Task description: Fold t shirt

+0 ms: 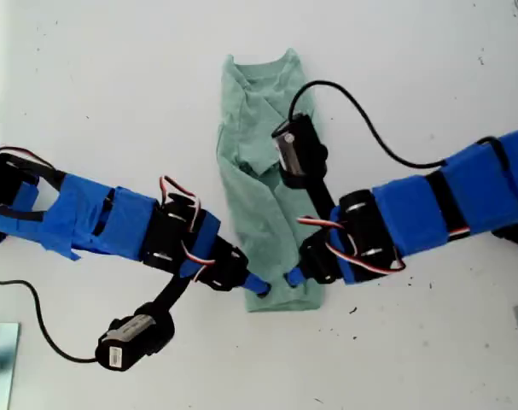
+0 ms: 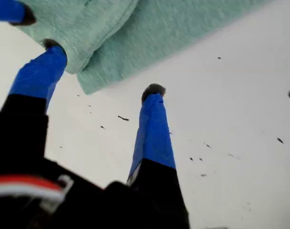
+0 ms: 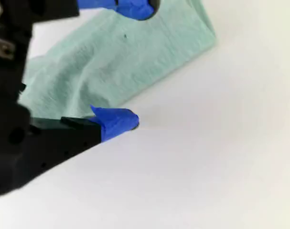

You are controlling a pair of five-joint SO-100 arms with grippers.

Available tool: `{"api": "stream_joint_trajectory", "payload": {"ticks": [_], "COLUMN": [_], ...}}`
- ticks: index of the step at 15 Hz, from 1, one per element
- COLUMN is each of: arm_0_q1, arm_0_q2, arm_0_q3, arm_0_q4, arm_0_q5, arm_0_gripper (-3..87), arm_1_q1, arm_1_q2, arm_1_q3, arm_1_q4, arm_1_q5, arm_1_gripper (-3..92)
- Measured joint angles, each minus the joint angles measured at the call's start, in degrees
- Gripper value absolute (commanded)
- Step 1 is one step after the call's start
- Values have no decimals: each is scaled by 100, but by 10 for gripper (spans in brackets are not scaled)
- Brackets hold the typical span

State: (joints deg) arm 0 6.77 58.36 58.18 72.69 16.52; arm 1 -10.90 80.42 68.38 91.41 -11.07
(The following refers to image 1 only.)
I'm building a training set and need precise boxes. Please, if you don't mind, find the steel base plate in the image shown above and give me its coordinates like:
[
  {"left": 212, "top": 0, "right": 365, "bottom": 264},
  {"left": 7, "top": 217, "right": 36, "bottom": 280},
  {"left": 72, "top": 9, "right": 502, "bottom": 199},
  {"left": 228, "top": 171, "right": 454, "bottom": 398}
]
[{"left": 0, "top": 322, "right": 21, "bottom": 410}]

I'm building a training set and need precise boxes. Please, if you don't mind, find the black camera cable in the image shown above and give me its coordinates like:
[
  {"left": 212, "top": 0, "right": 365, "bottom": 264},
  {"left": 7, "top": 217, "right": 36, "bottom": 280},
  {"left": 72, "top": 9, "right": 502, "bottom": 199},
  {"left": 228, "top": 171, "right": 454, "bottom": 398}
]
[
  {"left": 0, "top": 276, "right": 98, "bottom": 365},
  {"left": 287, "top": 79, "right": 518, "bottom": 206}
]

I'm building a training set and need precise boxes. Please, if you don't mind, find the black camera stalk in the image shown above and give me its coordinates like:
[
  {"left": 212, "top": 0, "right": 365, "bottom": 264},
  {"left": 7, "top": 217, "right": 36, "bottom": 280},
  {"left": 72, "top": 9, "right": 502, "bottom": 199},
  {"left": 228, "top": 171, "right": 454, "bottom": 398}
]
[
  {"left": 154, "top": 272, "right": 192, "bottom": 319},
  {"left": 307, "top": 177, "right": 343, "bottom": 223}
]

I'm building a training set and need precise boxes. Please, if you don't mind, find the red white servo wire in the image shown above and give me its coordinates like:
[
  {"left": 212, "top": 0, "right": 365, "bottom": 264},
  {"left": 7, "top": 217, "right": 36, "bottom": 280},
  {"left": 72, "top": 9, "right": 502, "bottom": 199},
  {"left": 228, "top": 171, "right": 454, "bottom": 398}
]
[
  {"left": 295, "top": 215, "right": 408, "bottom": 275},
  {"left": 158, "top": 174, "right": 217, "bottom": 281}
]

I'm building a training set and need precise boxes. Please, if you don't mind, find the green t-shirt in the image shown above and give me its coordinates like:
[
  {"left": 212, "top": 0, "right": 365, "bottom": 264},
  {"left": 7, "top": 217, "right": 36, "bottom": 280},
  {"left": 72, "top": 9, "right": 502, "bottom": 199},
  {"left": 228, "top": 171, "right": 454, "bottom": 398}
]
[{"left": 215, "top": 47, "right": 328, "bottom": 313}]

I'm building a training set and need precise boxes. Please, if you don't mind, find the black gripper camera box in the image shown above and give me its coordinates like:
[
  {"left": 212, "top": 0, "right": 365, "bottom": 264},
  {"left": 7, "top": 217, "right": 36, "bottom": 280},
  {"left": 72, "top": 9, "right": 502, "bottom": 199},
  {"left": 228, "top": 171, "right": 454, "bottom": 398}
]
[
  {"left": 94, "top": 302, "right": 177, "bottom": 373},
  {"left": 270, "top": 113, "right": 329, "bottom": 190}
]

